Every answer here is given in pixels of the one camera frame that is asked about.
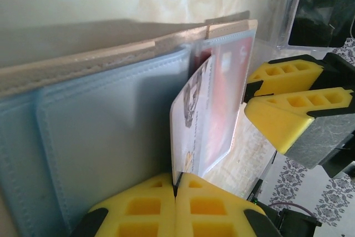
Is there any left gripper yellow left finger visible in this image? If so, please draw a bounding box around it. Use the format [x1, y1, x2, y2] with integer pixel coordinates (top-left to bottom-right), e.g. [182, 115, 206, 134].
[70, 172, 176, 237]

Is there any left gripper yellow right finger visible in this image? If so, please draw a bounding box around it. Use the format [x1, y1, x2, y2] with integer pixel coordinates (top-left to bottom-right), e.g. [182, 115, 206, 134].
[175, 172, 278, 237]

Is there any red credit card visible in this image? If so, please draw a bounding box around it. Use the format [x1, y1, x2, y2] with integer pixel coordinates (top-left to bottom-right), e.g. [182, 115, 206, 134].
[191, 36, 255, 167]

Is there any white patterned credit card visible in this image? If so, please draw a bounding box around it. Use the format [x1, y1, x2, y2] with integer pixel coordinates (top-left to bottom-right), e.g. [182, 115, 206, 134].
[169, 54, 217, 186]

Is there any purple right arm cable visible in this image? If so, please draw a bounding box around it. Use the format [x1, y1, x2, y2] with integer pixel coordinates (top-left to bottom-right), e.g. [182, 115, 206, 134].
[268, 201, 316, 219]

